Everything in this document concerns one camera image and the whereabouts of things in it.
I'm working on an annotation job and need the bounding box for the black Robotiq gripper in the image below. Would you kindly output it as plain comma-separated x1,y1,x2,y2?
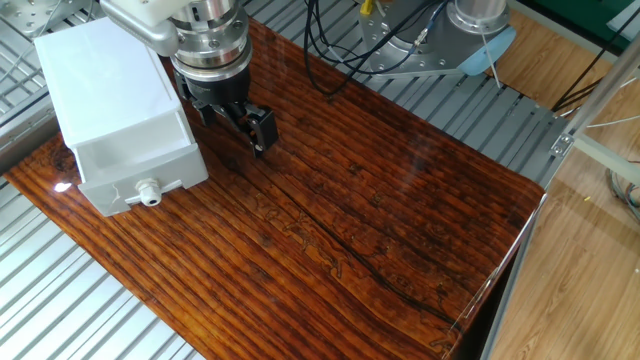
173,63,280,159

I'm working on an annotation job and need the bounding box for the aluminium frame beam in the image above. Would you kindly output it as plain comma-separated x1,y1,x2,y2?
573,135,640,187

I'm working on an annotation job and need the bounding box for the aluminium robot mount plate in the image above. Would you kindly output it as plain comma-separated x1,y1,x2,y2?
357,12,454,80

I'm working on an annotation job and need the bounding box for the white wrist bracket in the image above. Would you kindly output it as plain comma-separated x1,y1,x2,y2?
102,0,177,26

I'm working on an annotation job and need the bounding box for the grey aluminium rail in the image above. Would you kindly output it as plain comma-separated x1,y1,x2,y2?
0,92,61,174

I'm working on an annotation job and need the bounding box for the aluminium frame post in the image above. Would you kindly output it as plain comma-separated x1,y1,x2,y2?
549,37,640,157

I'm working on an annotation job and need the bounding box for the black cable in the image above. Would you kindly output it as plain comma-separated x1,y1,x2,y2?
551,7,640,114
302,0,451,99

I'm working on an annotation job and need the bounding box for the perforated aluminium plate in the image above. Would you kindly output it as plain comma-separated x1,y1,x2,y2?
0,0,87,37

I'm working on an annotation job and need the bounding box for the white plastic drawer cabinet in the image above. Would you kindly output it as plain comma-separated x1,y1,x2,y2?
33,17,187,151

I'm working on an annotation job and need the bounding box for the white zip tie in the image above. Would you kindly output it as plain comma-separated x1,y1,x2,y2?
478,27,502,90

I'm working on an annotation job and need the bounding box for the cable with silver connector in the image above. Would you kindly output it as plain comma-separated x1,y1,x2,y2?
367,0,451,76

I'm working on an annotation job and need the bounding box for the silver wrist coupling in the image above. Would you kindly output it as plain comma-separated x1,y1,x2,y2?
168,0,255,84

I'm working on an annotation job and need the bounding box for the glossy wood-grain board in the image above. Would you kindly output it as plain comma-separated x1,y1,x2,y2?
3,17,546,360

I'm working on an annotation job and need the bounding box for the white drawer with knob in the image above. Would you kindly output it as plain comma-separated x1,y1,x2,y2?
72,107,210,219

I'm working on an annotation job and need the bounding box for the coloured cable bundle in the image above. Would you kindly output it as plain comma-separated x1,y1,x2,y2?
605,162,640,224

